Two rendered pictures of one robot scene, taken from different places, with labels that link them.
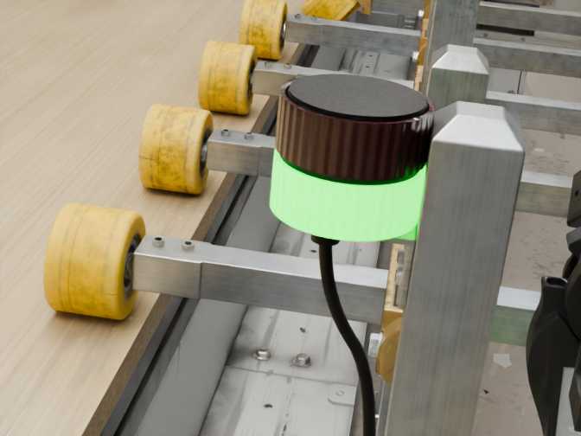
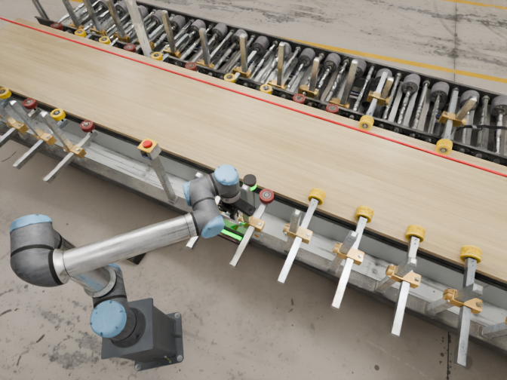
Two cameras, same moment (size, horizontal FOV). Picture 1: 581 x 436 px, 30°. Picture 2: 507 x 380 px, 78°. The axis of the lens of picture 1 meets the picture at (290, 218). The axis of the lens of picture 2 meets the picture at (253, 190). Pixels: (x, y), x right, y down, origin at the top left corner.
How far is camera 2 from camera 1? 1.46 m
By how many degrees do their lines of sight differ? 80
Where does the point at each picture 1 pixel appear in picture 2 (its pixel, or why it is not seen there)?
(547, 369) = not seen: hidden behind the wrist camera
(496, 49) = (461, 317)
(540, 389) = not seen: hidden behind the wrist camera
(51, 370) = (299, 194)
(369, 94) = (249, 179)
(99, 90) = (420, 212)
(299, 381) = (367, 268)
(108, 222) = (314, 193)
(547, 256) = not seen: outside the picture
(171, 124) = (361, 209)
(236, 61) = (411, 231)
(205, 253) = (311, 206)
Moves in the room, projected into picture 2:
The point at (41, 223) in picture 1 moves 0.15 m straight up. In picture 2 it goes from (344, 195) to (351, 180)
